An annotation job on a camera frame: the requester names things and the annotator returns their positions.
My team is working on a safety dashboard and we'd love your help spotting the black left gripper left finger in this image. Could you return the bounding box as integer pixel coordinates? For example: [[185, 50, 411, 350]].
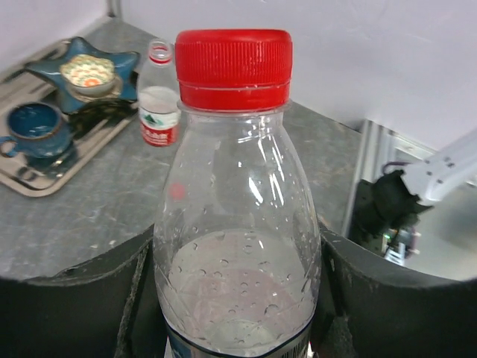
[[1, 229, 167, 357]]

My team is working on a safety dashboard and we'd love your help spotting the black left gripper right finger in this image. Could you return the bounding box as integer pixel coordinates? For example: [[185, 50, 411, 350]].
[[310, 224, 476, 357]]

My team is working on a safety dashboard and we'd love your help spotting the clear bottle red cap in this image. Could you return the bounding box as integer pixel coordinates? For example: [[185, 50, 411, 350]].
[[152, 100, 322, 358]]

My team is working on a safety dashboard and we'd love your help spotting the clear bottle red label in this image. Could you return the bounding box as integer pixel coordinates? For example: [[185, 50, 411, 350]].
[[136, 38, 181, 147]]

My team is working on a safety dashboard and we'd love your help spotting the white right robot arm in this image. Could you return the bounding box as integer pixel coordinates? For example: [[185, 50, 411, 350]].
[[348, 131, 476, 266]]

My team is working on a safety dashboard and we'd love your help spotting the silver metal tray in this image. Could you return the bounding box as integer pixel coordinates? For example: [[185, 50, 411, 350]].
[[0, 39, 141, 198]]

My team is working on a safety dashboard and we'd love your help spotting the blue ceramic cup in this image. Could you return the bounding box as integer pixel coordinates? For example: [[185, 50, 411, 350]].
[[1, 102, 72, 159]]

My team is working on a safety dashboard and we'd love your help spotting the small patterned bowl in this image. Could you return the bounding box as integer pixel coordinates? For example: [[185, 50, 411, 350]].
[[60, 54, 116, 97]]

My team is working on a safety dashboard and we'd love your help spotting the blue star-shaped dish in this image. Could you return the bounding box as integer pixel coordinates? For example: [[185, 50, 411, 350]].
[[25, 37, 140, 115]]

